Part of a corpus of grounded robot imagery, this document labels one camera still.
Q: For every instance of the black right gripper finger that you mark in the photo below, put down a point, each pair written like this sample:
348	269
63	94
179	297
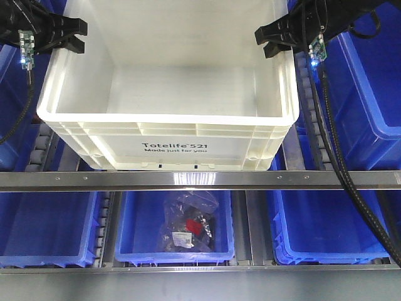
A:
281	31
272	49

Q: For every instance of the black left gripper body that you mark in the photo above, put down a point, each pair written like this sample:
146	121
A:
31	16

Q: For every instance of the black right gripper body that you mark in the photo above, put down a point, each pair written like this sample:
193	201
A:
308	19

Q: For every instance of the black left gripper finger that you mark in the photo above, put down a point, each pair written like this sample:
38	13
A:
63	25
73	44

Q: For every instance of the white plastic tote box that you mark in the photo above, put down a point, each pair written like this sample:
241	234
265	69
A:
172	86

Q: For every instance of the left green circuit board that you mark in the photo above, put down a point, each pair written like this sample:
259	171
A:
26	46

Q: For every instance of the green circuit board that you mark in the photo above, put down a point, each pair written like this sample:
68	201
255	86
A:
317	51
26	46

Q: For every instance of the blue bin left side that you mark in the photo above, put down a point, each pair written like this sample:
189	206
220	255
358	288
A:
14	95

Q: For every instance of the blue bin right side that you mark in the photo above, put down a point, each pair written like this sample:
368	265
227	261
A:
364	85

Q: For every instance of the blue bin lower right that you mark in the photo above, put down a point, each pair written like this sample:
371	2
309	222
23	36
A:
320	227

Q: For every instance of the blue bin lower left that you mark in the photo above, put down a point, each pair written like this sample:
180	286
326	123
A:
49	228

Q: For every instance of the clear bag of parts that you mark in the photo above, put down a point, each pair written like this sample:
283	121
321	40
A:
189	224

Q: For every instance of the blue bin with bagged parts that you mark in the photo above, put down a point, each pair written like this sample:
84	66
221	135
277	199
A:
141	216

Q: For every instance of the steel shelf front rail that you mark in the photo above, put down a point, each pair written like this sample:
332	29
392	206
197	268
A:
167	181

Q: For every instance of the steel shelf rail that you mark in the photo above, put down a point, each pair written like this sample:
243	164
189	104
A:
198	269
167	181

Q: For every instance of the lower steel shelf rail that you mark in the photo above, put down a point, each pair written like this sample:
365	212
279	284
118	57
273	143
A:
198	269

